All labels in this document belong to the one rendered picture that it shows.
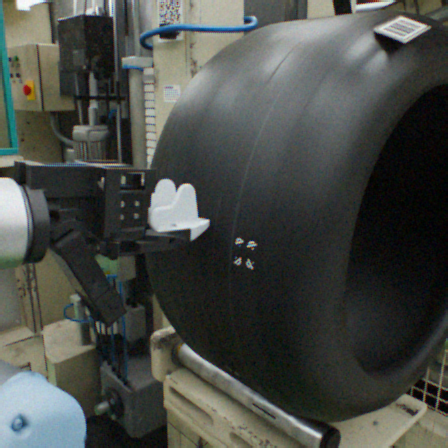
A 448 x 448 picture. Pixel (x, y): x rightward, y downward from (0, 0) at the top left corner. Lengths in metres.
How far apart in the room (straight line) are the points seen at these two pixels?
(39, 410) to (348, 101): 0.41
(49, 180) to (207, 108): 0.26
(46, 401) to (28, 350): 0.80
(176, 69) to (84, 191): 0.52
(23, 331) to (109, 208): 0.71
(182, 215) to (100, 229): 0.10
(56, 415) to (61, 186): 0.20
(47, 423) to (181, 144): 0.41
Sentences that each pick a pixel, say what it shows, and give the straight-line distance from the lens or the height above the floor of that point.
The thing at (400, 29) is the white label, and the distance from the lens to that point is 0.62.
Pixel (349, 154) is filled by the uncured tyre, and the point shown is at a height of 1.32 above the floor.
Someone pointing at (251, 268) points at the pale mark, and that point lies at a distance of 0.51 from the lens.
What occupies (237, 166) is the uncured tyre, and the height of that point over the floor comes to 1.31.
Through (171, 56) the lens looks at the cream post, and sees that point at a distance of 0.93.
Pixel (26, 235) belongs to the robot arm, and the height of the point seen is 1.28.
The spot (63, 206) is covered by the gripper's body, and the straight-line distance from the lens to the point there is 0.43.
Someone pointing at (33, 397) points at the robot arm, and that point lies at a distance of 0.29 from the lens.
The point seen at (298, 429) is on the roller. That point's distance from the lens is 0.77.
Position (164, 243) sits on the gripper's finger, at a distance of 0.46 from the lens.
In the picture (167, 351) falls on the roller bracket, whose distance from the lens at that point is 0.93.
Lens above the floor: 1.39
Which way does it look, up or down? 16 degrees down
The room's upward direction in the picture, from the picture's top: straight up
